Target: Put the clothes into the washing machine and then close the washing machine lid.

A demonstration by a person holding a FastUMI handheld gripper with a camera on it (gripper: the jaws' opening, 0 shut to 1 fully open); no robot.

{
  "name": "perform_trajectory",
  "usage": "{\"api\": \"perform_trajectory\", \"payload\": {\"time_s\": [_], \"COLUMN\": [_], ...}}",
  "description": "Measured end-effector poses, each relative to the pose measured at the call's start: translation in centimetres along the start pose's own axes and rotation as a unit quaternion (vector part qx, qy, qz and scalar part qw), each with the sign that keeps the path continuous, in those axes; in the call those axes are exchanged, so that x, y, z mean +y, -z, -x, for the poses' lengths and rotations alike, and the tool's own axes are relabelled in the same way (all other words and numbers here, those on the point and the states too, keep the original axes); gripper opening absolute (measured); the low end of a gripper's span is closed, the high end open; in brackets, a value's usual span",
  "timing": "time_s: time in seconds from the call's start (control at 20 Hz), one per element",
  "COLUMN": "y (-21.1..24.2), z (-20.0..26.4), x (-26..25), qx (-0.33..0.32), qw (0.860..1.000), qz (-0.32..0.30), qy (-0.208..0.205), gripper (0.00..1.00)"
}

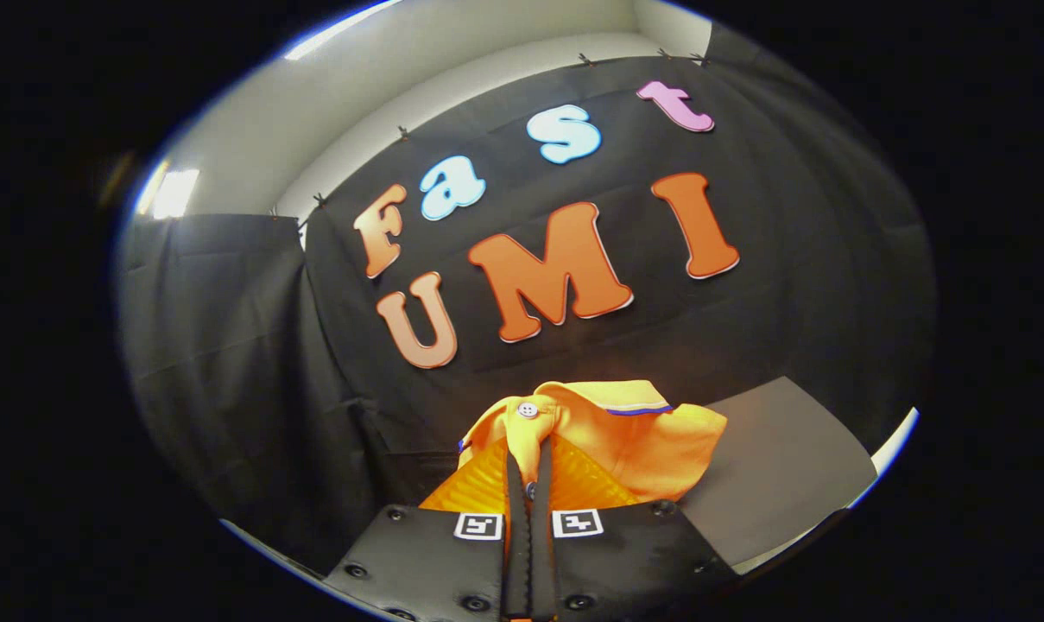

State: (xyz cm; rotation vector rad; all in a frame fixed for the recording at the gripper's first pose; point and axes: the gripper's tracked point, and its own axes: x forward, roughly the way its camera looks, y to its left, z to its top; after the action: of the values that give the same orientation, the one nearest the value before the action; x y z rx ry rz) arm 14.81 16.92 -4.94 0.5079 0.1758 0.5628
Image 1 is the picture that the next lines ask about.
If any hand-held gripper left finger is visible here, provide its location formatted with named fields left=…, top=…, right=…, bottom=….
left=323, top=436, right=533, bottom=622

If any yellow polo shirt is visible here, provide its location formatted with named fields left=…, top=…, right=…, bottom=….
left=457, top=380, right=728, bottom=506

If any black backdrop cloth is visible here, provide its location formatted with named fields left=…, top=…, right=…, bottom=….
left=116, top=22, right=937, bottom=575

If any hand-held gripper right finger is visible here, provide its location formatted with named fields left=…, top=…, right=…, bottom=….
left=530, top=432, right=738, bottom=622

